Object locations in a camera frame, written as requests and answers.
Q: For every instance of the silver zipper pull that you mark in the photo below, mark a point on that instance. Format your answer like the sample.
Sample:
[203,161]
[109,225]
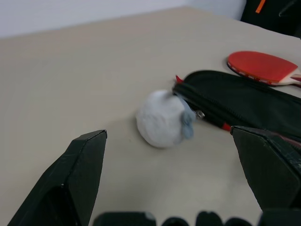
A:
[200,115]

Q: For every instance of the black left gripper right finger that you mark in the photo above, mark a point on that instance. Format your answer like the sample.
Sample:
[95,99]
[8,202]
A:
[270,169]

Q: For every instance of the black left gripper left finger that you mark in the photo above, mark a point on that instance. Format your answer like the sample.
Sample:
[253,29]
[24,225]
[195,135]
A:
[77,169]

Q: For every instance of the black and red paddle case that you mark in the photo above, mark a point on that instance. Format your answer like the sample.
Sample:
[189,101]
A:
[240,101]

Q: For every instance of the white fluffy pom-pom charm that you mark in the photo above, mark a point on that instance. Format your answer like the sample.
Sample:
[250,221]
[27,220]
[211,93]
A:
[160,120]

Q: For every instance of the red table tennis paddle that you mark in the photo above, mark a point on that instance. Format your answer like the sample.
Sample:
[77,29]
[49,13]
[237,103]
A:
[258,66]

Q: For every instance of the black bag with orange strip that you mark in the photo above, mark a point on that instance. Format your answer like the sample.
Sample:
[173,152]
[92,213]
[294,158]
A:
[275,16]

